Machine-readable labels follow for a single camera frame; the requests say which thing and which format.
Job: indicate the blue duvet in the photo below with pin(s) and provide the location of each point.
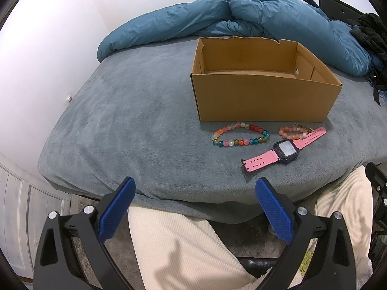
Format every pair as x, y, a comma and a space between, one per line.
294, 20

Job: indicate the black clothes pile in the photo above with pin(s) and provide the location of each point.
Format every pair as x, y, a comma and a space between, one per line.
370, 32

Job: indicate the black headboard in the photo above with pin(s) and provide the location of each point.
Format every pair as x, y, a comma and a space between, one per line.
339, 10

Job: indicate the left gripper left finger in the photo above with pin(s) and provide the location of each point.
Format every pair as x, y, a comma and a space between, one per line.
56, 262

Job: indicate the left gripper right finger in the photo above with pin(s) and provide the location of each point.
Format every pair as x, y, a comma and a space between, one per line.
332, 265

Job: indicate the grey fleece bed blanket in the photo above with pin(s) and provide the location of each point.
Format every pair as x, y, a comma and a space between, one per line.
136, 117

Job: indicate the cream ribbed trousers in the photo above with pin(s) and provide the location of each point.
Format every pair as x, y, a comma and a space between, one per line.
178, 252

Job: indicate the white cabinet door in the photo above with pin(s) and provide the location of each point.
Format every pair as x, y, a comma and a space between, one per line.
26, 201

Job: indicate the pink strap digital watch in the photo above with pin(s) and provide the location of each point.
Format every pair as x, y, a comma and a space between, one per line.
282, 152

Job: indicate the brown cardboard box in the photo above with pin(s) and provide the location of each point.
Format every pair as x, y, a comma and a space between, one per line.
260, 79

